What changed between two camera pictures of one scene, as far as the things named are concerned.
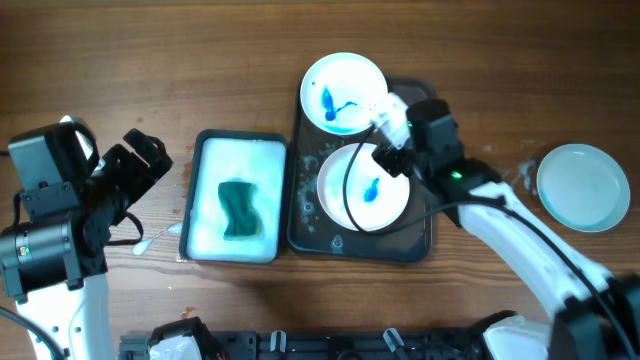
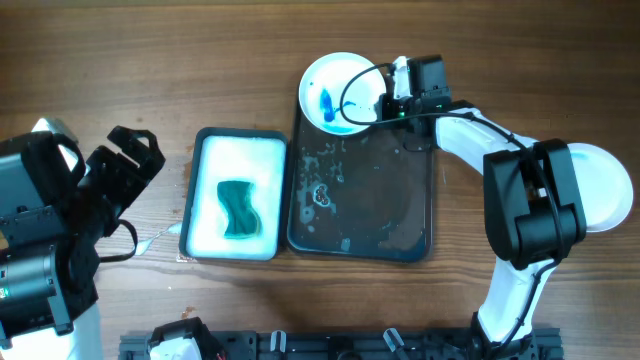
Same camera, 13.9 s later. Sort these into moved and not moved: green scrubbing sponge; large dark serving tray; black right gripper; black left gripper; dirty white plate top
Moved: black right gripper
Not moved: dirty white plate top; green scrubbing sponge; black left gripper; large dark serving tray
